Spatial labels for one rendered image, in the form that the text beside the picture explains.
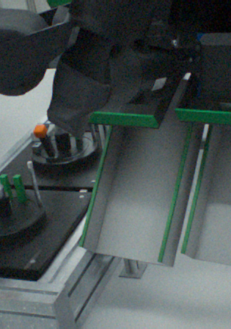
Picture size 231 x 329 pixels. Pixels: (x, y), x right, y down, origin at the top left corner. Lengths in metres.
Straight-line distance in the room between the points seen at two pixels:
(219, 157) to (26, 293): 0.34
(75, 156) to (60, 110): 0.75
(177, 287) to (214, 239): 0.19
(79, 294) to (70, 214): 0.16
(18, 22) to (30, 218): 0.61
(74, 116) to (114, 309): 0.58
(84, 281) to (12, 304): 0.13
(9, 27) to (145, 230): 0.50
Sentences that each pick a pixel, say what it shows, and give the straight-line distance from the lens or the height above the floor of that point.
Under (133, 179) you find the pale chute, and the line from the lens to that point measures 0.96.
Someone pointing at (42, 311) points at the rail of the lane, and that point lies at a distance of 0.95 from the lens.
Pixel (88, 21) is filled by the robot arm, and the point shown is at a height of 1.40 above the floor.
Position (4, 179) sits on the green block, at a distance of 1.13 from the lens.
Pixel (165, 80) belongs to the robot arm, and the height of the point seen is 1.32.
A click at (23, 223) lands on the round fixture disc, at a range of 1.08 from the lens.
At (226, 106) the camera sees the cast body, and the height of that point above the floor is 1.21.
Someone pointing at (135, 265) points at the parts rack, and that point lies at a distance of 1.11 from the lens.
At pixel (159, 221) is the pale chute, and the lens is 0.92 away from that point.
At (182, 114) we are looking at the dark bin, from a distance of 0.82.
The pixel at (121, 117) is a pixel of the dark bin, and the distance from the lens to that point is 0.83.
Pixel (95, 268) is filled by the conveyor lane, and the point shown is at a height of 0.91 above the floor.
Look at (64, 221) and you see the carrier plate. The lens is 1.10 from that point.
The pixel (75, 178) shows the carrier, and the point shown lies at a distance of 1.23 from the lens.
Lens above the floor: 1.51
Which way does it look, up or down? 26 degrees down
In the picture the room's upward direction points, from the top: 10 degrees counter-clockwise
